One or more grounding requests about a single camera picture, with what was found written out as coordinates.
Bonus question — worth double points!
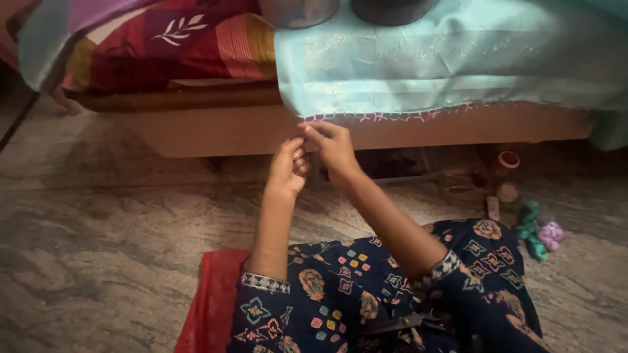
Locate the person's right hand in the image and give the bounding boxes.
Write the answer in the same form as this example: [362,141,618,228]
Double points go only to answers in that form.
[297,121,360,180]

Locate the person's left hand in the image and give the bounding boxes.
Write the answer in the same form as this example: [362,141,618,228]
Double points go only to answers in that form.
[267,137,312,198]

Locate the light blue embroidered sari cloth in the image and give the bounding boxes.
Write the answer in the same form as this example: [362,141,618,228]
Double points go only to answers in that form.
[274,0,628,152]

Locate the steel pot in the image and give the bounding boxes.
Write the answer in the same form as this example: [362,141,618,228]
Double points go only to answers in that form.
[258,0,341,29]

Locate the dark round pot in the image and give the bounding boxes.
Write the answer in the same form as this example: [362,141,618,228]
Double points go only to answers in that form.
[351,0,433,27]

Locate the red patterned bedsheet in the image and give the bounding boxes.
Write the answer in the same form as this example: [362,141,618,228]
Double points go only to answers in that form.
[61,0,278,95]

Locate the red floor mat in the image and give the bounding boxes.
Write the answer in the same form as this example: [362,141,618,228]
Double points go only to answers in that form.
[174,249,252,353]

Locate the dark blue patterned dress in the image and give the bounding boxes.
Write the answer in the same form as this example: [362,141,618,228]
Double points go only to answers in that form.
[227,219,550,353]

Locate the black scissors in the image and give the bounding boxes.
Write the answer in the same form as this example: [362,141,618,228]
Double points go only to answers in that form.
[363,311,447,336]

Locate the brown thread spool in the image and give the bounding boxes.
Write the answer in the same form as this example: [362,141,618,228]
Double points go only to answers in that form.
[497,183,520,204]

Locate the green thread bundle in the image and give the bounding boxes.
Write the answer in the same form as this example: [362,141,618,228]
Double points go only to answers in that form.
[516,201,549,261]

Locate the purple thread bundle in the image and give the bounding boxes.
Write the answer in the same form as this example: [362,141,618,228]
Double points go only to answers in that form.
[538,221,564,253]

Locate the light blue and purple cloth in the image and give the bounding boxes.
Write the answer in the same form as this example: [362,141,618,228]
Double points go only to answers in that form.
[18,0,163,92]

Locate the wooden bed frame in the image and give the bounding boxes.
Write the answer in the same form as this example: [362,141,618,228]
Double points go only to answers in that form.
[69,81,594,159]

